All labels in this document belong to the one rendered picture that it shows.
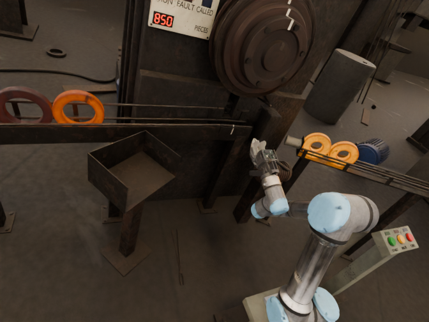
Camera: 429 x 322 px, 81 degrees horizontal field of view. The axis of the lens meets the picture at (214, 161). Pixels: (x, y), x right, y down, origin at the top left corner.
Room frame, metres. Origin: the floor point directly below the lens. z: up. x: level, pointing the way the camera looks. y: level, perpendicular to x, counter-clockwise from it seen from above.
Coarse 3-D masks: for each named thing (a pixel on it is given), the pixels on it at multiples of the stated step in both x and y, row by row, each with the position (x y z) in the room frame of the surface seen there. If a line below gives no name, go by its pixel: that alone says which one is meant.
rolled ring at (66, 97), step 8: (64, 96) 0.76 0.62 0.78; (72, 96) 0.77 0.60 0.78; (80, 96) 0.79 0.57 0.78; (88, 96) 0.81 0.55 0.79; (56, 104) 0.74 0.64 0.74; (64, 104) 0.76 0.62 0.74; (96, 104) 0.82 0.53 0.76; (56, 112) 0.74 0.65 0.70; (96, 112) 0.82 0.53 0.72; (56, 120) 0.74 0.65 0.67; (64, 120) 0.76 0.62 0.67; (96, 120) 0.82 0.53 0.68
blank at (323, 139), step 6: (306, 138) 1.33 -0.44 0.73; (312, 138) 1.32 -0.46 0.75; (318, 138) 1.32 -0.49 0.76; (324, 138) 1.32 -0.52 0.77; (306, 144) 1.32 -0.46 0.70; (324, 144) 1.32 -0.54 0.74; (330, 144) 1.32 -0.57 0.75; (312, 150) 1.33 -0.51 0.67; (318, 150) 1.33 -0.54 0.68; (324, 150) 1.32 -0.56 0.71; (312, 156) 1.32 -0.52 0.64
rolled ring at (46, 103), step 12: (0, 96) 0.66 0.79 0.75; (12, 96) 0.67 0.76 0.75; (24, 96) 0.69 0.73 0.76; (36, 96) 0.72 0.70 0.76; (0, 108) 0.65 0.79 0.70; (48, 108) 0.73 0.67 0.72; (0, 120) 0.65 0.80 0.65; (12, 120) 0.67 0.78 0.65; (36, 120) 0.73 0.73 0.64; (48, 120) 0.73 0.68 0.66
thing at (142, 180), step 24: (120, 144) 0.72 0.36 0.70; (144, 144) 0.83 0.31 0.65; (96, 168) 0.57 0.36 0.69; (120, 168) 0.70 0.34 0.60; (144, 168) 0.74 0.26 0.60; (168, 168) 0.78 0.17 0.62; (120, 192) 0.53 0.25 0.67; (144, 192) 0.63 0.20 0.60; (120, 240) 0.68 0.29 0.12; (120, 264) 0.62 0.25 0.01
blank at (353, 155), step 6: (336, 144) 1.33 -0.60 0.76; (342, 144) 1.32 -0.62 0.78; (348, 144) 1.32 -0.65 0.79; (354, 144) 1.34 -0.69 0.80; (330, 150) 1.32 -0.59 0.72; (336, 150) 1.32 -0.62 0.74; (342, 150) 1.32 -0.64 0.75; (348, 150) 1.32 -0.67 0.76; (354, 150) 1.32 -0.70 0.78; (330, 156) 1.32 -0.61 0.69; (336, 156) 1.32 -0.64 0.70; (348, 156) 1.33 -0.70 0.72; (354, 156) 1.32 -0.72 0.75; (342, 162) 1.32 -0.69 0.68
